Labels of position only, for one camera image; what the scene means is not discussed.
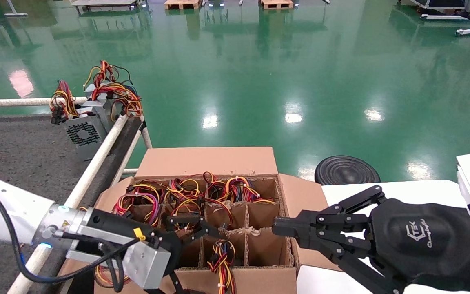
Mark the grey power supply with fan grille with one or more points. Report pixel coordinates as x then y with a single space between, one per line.
84 134

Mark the thin white frame pipe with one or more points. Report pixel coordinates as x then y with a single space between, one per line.
131 149

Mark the brown cardboard divider box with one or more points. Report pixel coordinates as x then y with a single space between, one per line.
210 161

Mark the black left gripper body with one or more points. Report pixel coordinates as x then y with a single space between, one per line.
165 249

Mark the wooden pallet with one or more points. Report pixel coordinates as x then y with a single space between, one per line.
182 4
276 4

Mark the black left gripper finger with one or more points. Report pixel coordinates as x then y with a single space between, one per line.
186 222
176 283

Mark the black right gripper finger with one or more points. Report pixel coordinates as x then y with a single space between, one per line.
353 261
320 222

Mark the black round ribbed disc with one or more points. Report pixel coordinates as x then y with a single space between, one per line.
345 169

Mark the grey platform table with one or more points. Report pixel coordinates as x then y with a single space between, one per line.
104 2

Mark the short white frame pipe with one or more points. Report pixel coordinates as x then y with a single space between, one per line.
147 136
131 171

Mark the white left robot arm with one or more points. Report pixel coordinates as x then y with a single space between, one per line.
18 206

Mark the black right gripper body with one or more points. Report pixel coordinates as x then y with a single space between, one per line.
422 239

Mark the dark equipment cart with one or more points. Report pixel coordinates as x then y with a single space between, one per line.
443 3

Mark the dark machine base blue lights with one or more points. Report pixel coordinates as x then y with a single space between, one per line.
216 3

